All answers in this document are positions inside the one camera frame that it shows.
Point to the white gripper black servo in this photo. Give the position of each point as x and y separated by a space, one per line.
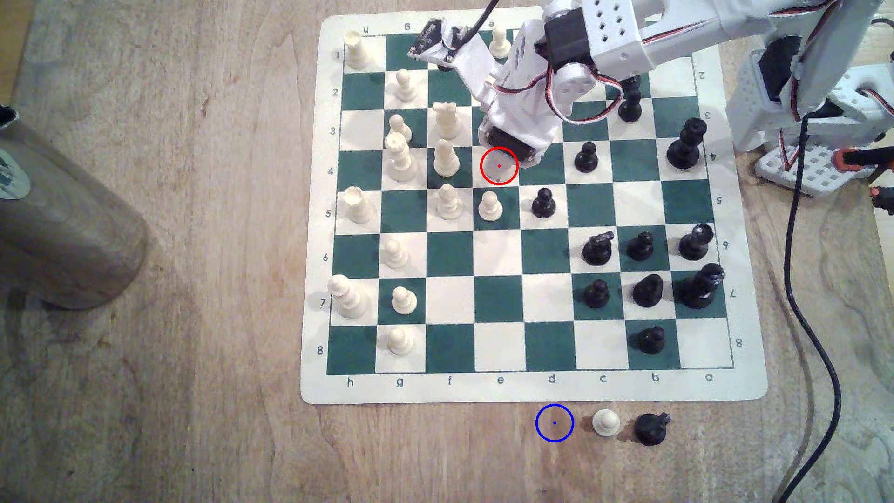
508 141

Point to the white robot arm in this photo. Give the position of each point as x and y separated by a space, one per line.
698 28

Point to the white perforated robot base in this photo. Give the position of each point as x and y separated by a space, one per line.
803 167

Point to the green and white chess mat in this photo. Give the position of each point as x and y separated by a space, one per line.
499 300

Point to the black pawn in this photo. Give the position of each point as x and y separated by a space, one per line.
652 341
596 295
543 205
640 247
586 159

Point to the white bishop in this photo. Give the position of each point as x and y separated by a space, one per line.
445 159
449 204

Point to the white pawn g3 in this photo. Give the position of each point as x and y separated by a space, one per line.
398 126

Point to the white queen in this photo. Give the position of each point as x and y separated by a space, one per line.
400 161

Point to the white rook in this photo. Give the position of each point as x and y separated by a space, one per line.
358 206
357 52

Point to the tall white king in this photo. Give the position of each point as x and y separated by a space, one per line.
347 299

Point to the orange and black clamp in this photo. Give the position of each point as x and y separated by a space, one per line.
862 157

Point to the grey metal cylinder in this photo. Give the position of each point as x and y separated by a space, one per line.
63 223

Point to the wrist camera on white mount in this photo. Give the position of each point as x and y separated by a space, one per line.
436 38

